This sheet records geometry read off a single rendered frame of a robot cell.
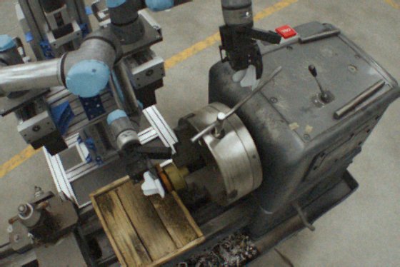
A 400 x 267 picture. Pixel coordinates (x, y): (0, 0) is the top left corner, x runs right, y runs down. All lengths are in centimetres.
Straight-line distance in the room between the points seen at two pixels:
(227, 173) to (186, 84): 187
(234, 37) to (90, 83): 40
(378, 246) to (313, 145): 153
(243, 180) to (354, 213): 151
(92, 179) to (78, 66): 130
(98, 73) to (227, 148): 40
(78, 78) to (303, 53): 75
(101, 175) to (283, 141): 141
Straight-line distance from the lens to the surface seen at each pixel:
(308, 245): 216
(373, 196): 248
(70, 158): 224
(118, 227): 120
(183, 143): 99
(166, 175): 99
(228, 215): 120
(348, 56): 125
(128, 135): 109
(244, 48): 82
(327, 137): 96
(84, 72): 88
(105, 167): 212
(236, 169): 92
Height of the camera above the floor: 199
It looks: 56 degrees down
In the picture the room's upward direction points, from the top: 1 degrees counter-clockwise
